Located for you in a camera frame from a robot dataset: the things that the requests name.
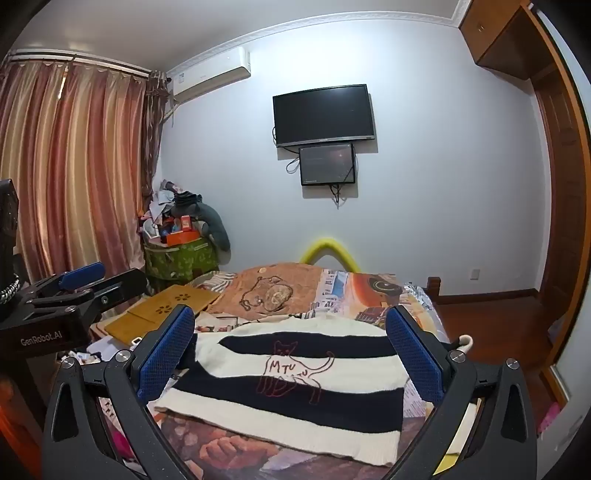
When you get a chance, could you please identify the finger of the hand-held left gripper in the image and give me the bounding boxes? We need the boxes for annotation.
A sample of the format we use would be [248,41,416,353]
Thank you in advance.
[23,269,148,321]
[30,262,106,301]

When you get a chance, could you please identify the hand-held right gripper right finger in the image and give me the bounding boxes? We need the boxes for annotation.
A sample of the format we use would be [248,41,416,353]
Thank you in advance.
[385,305,539,480]

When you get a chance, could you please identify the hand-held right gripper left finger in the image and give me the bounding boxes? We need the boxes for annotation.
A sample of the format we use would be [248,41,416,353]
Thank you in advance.
[44,305,197,480]

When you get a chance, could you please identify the black and white striped sweater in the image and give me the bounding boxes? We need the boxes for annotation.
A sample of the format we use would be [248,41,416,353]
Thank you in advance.
[152,314,409,467]

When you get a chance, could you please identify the pile of clothes and papers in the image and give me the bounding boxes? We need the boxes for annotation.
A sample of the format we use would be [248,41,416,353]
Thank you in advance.
[139,180,204,241]

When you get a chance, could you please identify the plain bamboo board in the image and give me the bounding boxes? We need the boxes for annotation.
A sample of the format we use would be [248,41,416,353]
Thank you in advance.
[104,311,162,344]

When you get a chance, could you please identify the scattered papers beside bed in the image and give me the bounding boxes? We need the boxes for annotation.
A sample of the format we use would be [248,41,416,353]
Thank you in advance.
[60,337,134,367]

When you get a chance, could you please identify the green printed storage box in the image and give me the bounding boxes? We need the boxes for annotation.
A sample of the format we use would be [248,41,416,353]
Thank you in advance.
[144,240,220,282]

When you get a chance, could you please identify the printed bedsheet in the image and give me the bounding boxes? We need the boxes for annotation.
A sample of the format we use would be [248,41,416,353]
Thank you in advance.
[60,263,451,480]

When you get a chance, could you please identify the wooden baseboard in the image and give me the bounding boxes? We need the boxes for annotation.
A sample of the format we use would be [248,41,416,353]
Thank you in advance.
[436,288,539,305]

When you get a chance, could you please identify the striped pink curtain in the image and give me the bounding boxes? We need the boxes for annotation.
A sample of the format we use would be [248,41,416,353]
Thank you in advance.
[0,55,169,296]

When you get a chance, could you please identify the grey plush toy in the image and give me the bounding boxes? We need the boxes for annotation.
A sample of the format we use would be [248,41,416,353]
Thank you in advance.
[191,200,232,252]

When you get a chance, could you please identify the white air conditioner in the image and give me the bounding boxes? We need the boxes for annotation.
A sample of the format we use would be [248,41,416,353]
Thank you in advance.
[166,46,252,104]

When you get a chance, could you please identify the wooden overhead cabinet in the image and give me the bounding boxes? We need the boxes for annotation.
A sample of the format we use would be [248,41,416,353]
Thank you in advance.
[459,0,555,79]

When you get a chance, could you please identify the small black wall monitor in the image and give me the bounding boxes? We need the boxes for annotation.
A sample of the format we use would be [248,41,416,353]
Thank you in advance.
[298,143,356,186]

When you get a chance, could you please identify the white curtain rail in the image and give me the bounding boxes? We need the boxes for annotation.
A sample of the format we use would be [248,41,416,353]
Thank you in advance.
[9,48,153,77]

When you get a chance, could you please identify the wooden wardrobe frame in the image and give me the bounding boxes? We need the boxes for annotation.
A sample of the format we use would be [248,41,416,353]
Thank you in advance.
[526,9,591,407]

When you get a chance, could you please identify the large black wall television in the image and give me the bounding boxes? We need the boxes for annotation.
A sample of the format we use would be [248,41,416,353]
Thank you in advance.
[272,84,376,148]

